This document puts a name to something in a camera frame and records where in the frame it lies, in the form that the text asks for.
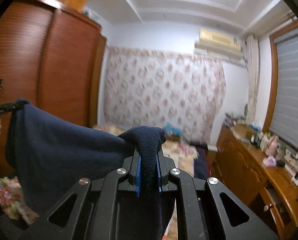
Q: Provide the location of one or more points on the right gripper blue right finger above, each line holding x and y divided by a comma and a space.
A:
159, 174

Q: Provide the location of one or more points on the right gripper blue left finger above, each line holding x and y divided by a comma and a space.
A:
138, 177

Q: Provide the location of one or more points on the navy blue shirt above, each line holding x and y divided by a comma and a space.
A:
50, 155

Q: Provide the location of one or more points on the floral quilt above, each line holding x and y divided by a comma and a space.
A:
183, 156

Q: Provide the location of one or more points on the navy blanket at bed edge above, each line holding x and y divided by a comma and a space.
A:
201, 167

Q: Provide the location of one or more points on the blue box at headboard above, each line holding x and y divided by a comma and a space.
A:
172, 130

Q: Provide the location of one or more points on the brown wooden wardrobe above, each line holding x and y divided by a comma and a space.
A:
51, 55

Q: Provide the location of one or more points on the wooden sideboard cabinet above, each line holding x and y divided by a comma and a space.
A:
267, 191

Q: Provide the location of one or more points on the pink bottle on sideboard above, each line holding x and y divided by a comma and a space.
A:
272, 146

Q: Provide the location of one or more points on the grey window blind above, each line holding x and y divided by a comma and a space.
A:
285, 117

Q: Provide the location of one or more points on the cream curtain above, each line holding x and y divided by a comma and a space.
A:
253, 66

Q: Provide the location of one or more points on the floral wall cloth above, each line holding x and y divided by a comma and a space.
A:
159, 89

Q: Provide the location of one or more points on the wall air conditioner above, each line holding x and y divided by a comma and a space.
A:
219, 43

